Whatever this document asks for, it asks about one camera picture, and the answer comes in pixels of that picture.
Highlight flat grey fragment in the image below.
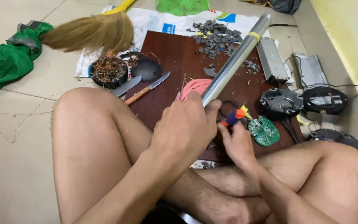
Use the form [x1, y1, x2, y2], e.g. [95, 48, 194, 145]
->
[203, 67, 219, 78]

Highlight pile of grey broken pieces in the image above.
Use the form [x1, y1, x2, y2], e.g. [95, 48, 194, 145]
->
[186, 19, 244, 60]

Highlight green cloth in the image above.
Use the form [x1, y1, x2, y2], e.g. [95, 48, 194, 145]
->
[0, 21, 54, 108]

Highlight grey cleaver blade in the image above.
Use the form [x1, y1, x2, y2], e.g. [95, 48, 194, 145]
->
[111, 75, 142, 98]

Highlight black round disc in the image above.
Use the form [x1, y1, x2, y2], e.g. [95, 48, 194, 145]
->
[131, 57, 164, 83]

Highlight straw broom with yellow handle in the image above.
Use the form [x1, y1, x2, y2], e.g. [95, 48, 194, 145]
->
[41, 0, 137, 58]

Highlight black round fan housing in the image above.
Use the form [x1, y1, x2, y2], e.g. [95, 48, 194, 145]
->
[259, 88, 305, 121]

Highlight dark brown wooden board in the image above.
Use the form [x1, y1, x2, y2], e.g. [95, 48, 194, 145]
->
[125, 30, 304, 163]

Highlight large black round housing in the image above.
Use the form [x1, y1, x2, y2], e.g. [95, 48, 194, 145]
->
[309, 128, 358, 166]

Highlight orange and blue tool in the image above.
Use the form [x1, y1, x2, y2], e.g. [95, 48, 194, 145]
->
[221, 108, 247, 127]

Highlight dark bag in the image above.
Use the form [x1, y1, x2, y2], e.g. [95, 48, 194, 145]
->
[269, 0, 302, 15]

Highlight grey metal cover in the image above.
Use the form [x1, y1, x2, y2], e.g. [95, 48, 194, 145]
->
[292, 53, 330, 89]

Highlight grey cloth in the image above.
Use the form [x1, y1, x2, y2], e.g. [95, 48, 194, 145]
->
[6, 20, 43, 50]

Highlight silver metal pipe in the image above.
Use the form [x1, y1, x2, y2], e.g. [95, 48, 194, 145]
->
[201, 13, 273, 108]

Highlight green plastic bag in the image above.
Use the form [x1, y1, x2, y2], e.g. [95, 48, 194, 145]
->
[156, 0, 210, 17]

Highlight silver power supply box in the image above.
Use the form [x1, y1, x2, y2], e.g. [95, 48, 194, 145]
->
[256, 37, 290, 86]

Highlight black housing with copper wire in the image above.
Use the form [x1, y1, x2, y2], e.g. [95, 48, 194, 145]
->
[88, 52, 129, 90]

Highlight person's right leg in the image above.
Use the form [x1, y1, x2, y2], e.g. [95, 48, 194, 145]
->
[195, 140, 358, 224]

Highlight small heap of grey pieces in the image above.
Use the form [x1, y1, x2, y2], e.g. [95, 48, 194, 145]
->
[244, 60, 261, 75]

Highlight person's left leg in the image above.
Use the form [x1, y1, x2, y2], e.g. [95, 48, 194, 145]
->
[51, 87, 260, 224]

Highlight person's left hand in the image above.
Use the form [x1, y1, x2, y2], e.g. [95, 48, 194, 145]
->
[149, 90, 222, 166]

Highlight black cable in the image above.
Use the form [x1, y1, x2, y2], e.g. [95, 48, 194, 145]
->
[283, 54, 358, 101]

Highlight yellow tape scrap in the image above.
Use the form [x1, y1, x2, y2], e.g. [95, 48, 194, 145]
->
[241, 104, 253, 121]

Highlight person's right hand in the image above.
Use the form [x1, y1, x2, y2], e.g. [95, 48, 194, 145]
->
[218, 121, 258, 170]

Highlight pink cloth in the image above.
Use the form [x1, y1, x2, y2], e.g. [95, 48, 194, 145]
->
[176, 78, 214, 102]

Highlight black round fan with label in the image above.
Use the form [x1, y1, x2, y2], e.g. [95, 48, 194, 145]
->
[302, 86, 349, 115]

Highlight knife with wooden handle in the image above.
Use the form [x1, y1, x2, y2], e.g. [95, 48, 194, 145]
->
[124, 71, 171, 106]

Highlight white printed sack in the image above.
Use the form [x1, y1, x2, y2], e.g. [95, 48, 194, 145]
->
[75, 6, 271, 78]

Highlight green circuit board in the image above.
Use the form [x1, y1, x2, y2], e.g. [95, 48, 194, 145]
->
[248, 115, 281, 147]

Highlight person's leg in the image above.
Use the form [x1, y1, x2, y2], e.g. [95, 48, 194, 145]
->
[51, 87, 260, 224]
[195, 140, 358, 224]

